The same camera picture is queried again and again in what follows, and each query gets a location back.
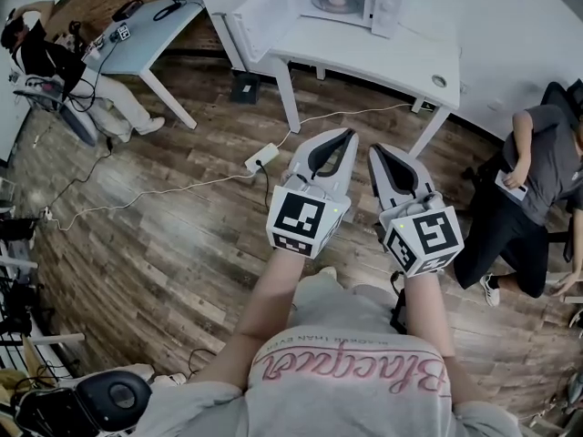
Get yellow cloth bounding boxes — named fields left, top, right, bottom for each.
left=0, top=369, right=31, bottom=402

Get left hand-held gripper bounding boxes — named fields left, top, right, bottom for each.
left=266, top=127, right=360, bottom=260

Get person's left forearm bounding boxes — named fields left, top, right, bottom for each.
left=232, top=248, right=305, bottom=350

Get white power cable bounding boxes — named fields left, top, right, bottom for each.
left=44, top=170, right=256, bottom=232
left=274, top=102, right=414, bottom=150

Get black office chair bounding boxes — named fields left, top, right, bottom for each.
left=461, top=78, right=583, bottom=264

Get grey office chair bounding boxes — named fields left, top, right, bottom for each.
left=12, top=74, right=100, bottom=148

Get person's grey trousers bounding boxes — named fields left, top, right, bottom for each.
left=290, top=273, right=398, bottom=336

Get blue-grey table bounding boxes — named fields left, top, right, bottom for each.
left=83, top=0, right=207, bottom=131

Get white table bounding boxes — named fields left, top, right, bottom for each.
left=268, top=14, right=462, bottom=159

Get white microwave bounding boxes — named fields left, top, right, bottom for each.
left=229, top=0, right=404, bottom=75

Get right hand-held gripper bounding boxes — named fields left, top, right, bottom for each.
left=367, top=142, right=466, bottom=279

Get black waist pack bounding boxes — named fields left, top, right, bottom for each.
left=388, top=269, right=410, bottom=336

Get black floor box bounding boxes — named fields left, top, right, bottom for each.
left=229, top=72, right=261, bottom=106

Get white cloth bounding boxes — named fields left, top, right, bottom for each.
left=131, top=363, right=189, bottom=387

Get black case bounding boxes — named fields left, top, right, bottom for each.
left=110, top=0, right=145, bottom=23

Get person's right forearm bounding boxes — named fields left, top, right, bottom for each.
left=402, top=269, right=457, bottom=360

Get white phone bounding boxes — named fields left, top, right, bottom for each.
left=494, top=168, right=530, bottom=201

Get black power cable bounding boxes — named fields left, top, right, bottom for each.
left=257, top=161, right=271, bottom=209

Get person's grey sweatshirt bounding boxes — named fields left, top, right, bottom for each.
left=134, top=323, right=523, bottom=437

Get black floor cable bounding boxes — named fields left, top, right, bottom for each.
left=43, top=137, right=115, bottom=211

